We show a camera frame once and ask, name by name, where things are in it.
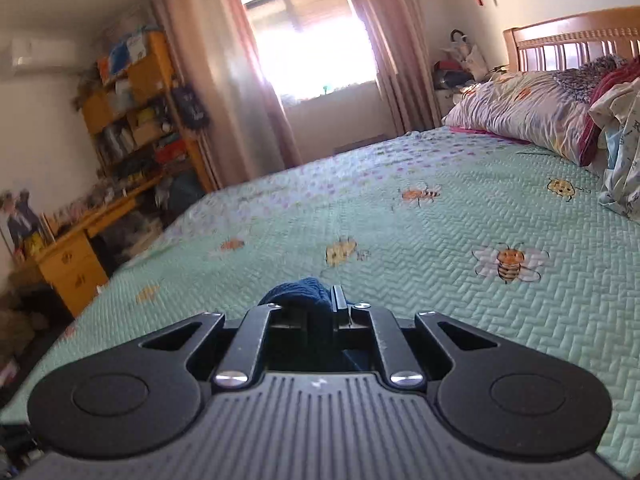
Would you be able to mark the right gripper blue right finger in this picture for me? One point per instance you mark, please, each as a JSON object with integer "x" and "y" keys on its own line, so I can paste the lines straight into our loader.
{"x": 340, "y": 308}

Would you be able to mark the green quilted bee bedspread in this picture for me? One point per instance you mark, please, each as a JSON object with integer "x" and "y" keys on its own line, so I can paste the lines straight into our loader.
{"x": 504, "y": 236}

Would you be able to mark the blue knit sweater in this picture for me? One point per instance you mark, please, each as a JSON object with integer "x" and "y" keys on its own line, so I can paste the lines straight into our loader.
{"x": 313, "y": 300}

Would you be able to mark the white wall air conditioner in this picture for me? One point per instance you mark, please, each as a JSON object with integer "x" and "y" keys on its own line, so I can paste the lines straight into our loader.
{"x": 41, "y": 55}

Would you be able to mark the black bag hanging on shelf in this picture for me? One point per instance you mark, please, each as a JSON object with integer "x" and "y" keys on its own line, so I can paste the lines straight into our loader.
{"x": 190, "y": 108}

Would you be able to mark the wooden bed headboard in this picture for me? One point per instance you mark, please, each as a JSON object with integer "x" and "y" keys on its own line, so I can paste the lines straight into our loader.
{"x": 574, "y": 41}

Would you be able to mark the pink window curtain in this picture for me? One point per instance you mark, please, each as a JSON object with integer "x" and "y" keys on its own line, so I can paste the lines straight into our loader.
{"x": 403, "y": 67}
{"x": 248, "y": 135}

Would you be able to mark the pile of crumpled bedding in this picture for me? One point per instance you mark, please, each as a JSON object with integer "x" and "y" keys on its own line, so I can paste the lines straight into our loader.
{"x": 609, "y": 86}

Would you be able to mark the wooden bookshelf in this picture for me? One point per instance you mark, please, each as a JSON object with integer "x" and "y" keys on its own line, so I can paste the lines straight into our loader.
{"x": 129, "y": 102}

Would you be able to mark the pilot child portrait photo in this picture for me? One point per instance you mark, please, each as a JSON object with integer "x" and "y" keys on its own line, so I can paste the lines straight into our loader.
{"x": 25, "y": 227}

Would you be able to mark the wooden desk with drawers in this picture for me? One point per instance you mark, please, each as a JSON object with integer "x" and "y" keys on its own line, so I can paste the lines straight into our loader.
{"x": 70, "y": 265}

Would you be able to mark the pink window curtain left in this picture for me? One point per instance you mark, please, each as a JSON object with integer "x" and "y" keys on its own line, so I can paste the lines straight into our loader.
{"x": 248, "y": 135}

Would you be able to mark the floral pillow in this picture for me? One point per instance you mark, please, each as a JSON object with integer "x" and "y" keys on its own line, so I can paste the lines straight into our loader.
{"x": 530, "y": 107}

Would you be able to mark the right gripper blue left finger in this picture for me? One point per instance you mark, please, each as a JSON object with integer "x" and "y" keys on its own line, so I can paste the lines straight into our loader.
{"x": 288, "y": 318}

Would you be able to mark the pink window curtain right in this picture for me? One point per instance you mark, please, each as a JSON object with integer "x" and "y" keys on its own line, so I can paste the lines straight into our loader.
{"x": 403, "y": 67}

